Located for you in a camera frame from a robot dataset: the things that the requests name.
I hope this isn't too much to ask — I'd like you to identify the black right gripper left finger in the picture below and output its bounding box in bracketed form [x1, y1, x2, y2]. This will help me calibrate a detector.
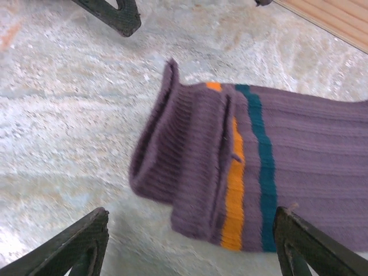
[0, 206, 110, 276]

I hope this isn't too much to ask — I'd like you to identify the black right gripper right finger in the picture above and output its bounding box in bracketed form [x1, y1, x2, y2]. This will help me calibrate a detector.
[273, 206, 368, 276]

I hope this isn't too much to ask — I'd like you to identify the purple sock with teal toe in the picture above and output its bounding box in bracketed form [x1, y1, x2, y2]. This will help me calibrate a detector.
[129, 59, 368, 254]

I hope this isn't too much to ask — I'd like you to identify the wooden compartment tray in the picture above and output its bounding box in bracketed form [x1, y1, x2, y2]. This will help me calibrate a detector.
[273, 0, 368, 54]

